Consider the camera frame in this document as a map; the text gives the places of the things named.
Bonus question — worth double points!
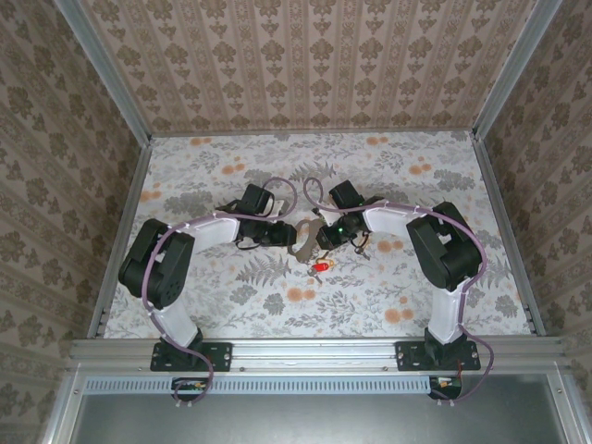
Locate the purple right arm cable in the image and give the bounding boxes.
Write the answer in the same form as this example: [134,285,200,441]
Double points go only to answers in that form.
[302,177,496,408]

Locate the silver chain keyring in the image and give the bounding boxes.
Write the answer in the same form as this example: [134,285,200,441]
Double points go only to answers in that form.
[287,217,323,265]

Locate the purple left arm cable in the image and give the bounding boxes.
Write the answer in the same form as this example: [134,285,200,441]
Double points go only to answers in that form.
[141,178,300,413]

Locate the aluminium frame post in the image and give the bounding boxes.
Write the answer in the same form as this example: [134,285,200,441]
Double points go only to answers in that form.
[53,0,154,144]
[471,0,563,140]

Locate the aluminium table side rail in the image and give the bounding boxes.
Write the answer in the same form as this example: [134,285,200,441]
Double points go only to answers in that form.
[87,136,154,339]
[471,133,549,337]

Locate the grey slotted cable duct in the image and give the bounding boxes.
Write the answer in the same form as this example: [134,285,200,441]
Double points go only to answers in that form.
[85,375,434,395]

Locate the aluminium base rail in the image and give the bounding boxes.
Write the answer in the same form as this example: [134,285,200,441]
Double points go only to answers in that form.
[68,337,573,371]

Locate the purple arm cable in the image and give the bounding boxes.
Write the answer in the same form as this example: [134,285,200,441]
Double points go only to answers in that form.
[302,177,496,408]
[141,178,300,413]

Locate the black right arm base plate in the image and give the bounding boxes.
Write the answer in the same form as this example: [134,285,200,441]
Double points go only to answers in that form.
[395,340,481,373]

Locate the small circuit board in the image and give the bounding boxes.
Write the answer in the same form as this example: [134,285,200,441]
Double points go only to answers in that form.
[429,376,463,399]
[173,377,207,394]

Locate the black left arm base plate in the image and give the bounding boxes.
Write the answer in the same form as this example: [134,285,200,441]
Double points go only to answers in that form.
[150,340,232,373]

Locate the thin aluminium wall rail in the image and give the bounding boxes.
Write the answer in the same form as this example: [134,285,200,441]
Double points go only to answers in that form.
[150,130,475,139]

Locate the aluminium lower frame rail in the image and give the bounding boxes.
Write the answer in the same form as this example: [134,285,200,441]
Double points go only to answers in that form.
[545,369,588,444]
[43,364,89,444]

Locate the grey metal sheet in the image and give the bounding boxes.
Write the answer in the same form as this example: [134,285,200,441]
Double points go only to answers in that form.
[68,376,570,444]

